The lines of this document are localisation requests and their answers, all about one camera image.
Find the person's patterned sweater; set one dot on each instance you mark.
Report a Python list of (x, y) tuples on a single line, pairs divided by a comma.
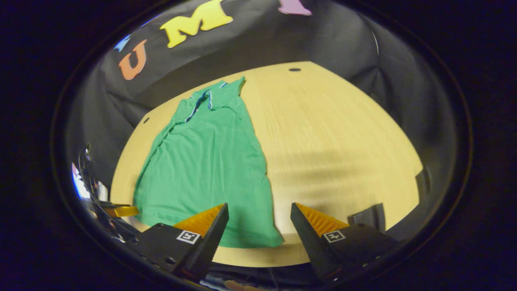
[(242, 285)]

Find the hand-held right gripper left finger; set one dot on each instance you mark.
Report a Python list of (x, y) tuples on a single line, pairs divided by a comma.
[(210, 246)]

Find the computer monitor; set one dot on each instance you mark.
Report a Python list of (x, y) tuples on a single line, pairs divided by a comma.
[(78, 186)]

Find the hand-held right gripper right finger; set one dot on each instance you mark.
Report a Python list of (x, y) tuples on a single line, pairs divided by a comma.
[(311, 248)]

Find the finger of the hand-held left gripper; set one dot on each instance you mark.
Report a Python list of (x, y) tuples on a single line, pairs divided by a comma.
[(125, 211)]

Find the green T-shirt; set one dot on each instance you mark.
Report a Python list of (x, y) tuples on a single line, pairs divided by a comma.
[(210, 169)]

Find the black backdrop cloth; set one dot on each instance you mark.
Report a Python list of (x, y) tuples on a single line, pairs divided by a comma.
[(262, 44)]

